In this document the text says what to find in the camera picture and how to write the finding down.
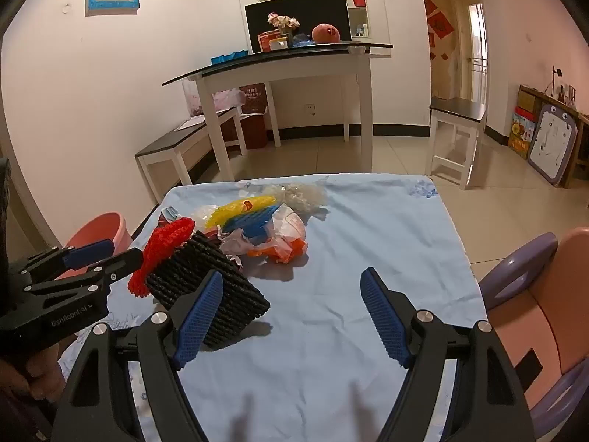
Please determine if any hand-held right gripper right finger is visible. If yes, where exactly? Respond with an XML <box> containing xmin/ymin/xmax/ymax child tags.
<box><xmin>360</xmin><ymin>267</ymin><xmax>537</xmax><ymax>442</ymax></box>

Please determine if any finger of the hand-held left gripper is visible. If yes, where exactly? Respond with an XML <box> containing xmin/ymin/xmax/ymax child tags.
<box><xmin>23</xmin><ymin>247</ymin><xmax>144</xmax><ymax>296</ymax></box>
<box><xmin>18</xmin><ymin>238</ymin><xmax>116</xmax><ymax>283</ymax></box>

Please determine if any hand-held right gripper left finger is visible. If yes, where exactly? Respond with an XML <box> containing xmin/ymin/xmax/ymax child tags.
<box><xmin>50</xmin><ymin>269</ymin><xmax>226</xmax><ymax>442</ymax></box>

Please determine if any pink plastic bucket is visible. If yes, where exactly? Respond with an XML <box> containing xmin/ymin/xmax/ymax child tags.
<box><xmin>64</xmin><ymin>212</ymin><xmax>132</xmax><ymax>281</ymax></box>

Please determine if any red foam fruit net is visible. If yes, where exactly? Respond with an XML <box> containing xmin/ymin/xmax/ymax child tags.
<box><xmin>128</xmin><ymin>218</ymin><xmax>196</xmax><ymax>298</ymax></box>

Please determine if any black foam fruit net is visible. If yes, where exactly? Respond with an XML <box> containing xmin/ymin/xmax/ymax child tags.
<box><xmin>144</xmin><ymin>230</ymin><xmax>271</xmax><ymax>350</ymax></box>

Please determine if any yellow plastic bag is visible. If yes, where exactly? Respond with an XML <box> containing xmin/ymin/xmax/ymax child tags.
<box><xmin>205</xmin><ymin>194</ymin><xmax>277</xmax><ymax>229</ymax></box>

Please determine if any clear bubble plastic bag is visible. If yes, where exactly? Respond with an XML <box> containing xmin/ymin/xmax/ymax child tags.
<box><xmin>262</xmin><ymin>183</ymin><xmax>328</xmax><ymax>215</ymax></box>

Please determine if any person's left hand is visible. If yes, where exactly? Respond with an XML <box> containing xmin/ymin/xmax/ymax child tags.
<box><xmin>0</xmin><ymin>347</ymin><xmax>67</xmax><ymax>401</ymax></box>

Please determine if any crumpled white paper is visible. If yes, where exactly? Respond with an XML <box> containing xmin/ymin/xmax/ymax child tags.
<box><xmin>220</xmin><ymin>230</ymin><xmax>258</xmax><ymax>270</ymax></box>

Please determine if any white plastic bag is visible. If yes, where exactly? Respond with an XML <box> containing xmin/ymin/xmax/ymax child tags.
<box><xmin>191</xmin><ymin>205</ymin><xmax>231</xmax><ymax>231</ymax></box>

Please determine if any light blue floral tablecloth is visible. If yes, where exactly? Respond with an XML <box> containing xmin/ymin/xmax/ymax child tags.
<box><xmin>60</xmin><ymin>173</ymin><xmax>489</xmax><ymax>442</ymax></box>

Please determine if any bag with orange scraps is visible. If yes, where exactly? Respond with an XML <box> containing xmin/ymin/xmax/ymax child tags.
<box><xmin>248</xmin><ymin>205</ymin><xmax>308</xmax><ymax>264</ymax></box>

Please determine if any blue foam fruit net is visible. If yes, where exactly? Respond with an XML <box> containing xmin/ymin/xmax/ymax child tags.
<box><xmin>221</xmin><ymin>203</ymin><xmax>281</xmax><ymax>240</ymax></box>

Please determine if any low dark-top side table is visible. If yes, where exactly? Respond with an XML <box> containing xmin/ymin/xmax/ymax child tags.
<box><xmin>135</xmin><ymin>107</ymin><xmax>247</xmax><ymax>203</ymax></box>

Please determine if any pink and purple chair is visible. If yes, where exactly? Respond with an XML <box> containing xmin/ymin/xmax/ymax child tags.
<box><xmin>479</xmin><ymin>227</ymin><xmax>589</xmax><ymax>440</ymax></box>

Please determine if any dark red carton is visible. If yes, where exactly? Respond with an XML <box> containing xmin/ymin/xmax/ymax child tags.
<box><xmin>239</xmin><ymin>83</ymin><xmax>268</xmax><ymax>150</ymax></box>

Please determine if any pink plastic bag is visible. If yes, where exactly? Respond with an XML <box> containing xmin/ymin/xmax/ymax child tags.
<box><xmin>212</xmin><ymin>88</ymin><xmax>247</xmax><ymax>112</ymax></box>

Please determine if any small dark-top stool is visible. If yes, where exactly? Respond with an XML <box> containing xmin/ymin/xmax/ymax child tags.
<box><xmin>426</xmin><ymin>97</ymin><xmax>487</xmax><ymax>190</ymax></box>

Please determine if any colourful cardboard box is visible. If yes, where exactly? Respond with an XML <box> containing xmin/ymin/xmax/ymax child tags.
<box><xmin>508</xmin><ymin>107</ymin><xmax>537</xmax><ymax>159</ymax></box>

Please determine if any blue shopping bag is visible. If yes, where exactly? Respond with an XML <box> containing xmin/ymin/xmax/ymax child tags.
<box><xmin>211</xmin><ymin>50</ymin><xmax>249</xmax><ymax>65</ymax></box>

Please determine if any purple drawing board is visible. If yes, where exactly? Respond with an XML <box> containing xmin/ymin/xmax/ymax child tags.
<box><xmin>527</xmin><ymin>102</ymin><xmax>579</xmax><ymax>188</ymax></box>

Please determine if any wooden desk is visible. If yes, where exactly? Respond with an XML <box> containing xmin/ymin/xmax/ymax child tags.
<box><xmin>518</xmin><ymin>84</ymin><xmax>589</xmax><ymax>189</ymax></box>

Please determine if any white glass-top table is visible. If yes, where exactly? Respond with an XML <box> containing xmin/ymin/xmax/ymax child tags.
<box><xmin>162</xmin><ymin>41</ymin><xmax>394</xmax><ymax>182</ymax></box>

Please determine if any white door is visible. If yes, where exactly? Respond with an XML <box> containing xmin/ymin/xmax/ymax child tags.
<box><xmin>453</xmin><ymin>0</ymin><xmax>489</xmax><ymax>106</ymax></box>

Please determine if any flower bouquet in vase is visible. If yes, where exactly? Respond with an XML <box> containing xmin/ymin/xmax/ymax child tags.
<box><xmin>268</xmin><ymin>11</ymin><xmax>300</xmax><ymax>38</ymax></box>

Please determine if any red pomelo fruit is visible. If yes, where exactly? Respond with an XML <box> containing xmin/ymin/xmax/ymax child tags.
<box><xmin>312</xmin><ymin>23</ymin><xmax>342</xmax><ymax>44</ymax></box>

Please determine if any red diamond paper decoration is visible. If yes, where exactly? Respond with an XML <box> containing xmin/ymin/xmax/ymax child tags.
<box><xmin>428</xmin><ymin>9</ymin><xmax>454</xmax><ymax>40</ymax></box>

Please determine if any black monitor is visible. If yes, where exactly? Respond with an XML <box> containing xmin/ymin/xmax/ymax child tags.
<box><xmin>244</xmin><ymin>0</ymin><xmax>350</xmax><ymax>52</ymax></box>

